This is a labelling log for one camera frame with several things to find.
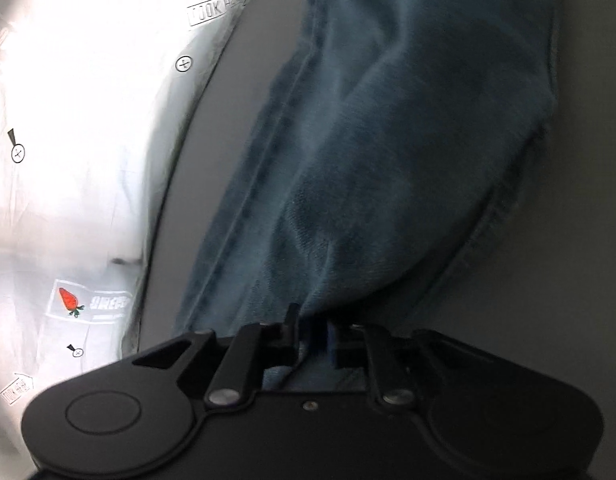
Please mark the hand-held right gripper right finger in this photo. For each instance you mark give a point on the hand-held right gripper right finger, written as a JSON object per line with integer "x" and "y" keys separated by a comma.
{"x": 349, "y": 346}

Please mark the blue denim jeans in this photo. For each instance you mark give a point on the blue denim jeans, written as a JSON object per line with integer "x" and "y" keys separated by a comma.
{"x": 368, "y": 150}

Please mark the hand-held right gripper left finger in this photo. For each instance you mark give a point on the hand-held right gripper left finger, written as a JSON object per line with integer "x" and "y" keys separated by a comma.
{"x": 283, "y": 341}

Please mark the printed white sheet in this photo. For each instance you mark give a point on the printed white sheet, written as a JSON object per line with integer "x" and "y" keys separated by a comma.
{"x": 88, "y": 160}

